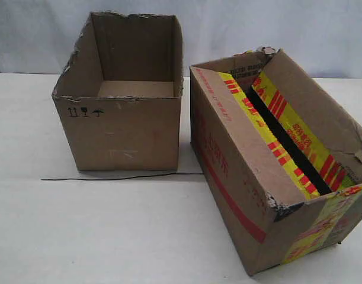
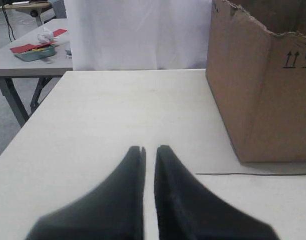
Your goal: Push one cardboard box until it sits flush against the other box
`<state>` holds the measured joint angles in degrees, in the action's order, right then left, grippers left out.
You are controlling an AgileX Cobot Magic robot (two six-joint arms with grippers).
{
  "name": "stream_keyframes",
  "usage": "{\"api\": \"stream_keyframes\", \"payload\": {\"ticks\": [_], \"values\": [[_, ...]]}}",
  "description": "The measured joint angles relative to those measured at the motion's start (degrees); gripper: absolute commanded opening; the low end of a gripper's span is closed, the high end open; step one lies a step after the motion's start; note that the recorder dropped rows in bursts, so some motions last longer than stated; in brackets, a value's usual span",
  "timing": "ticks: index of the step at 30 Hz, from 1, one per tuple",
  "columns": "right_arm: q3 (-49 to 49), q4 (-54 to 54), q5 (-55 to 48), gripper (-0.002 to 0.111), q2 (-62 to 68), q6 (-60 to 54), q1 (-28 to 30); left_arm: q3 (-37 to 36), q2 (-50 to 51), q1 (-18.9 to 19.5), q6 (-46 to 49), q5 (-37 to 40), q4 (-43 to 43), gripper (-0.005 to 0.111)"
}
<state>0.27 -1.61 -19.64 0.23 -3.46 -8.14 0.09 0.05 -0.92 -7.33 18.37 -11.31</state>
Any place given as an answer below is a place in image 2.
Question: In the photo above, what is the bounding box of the wooden desk in background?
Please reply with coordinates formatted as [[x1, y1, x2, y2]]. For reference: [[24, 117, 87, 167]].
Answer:
[[0, 0, 52, 27]]

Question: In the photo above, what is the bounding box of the grey side table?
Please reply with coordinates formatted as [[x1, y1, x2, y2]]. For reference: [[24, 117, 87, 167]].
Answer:
[[0, 18, 72, 126]]

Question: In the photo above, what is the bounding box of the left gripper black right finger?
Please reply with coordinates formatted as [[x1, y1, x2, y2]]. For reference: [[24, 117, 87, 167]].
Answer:
[[154, 145, 278, 240]]

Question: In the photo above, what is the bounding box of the black hanging cable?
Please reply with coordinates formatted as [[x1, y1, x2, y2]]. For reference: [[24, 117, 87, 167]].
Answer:
[[2, 4, 16, 42]]

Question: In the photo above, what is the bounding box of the white curtain backdrop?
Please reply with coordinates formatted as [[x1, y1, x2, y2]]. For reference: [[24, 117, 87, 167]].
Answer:
[[65, 0, 212, 71]]

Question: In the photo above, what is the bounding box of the teal tray with red items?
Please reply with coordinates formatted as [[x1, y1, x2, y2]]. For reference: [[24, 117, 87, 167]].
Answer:
[[10, 42, 56, 62]]

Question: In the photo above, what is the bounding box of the thin black cable on table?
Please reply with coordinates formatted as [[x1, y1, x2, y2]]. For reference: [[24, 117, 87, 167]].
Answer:
[[195, 171, 306, 176]]

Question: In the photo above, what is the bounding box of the plain brown cardboard box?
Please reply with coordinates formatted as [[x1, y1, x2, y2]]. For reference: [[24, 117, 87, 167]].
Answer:
[[206, 0, 306, 162]]

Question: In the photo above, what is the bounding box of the crumpled white paper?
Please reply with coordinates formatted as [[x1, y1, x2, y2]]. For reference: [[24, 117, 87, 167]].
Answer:
[[37, 27, 58, 44]]

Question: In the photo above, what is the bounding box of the red paper sheet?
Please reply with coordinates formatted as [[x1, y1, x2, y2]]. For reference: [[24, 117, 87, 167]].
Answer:
[[53, 28, 67, 37]]

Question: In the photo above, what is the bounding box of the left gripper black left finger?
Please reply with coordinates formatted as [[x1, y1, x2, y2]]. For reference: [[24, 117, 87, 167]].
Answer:
[[26, 146, 146, 240]]

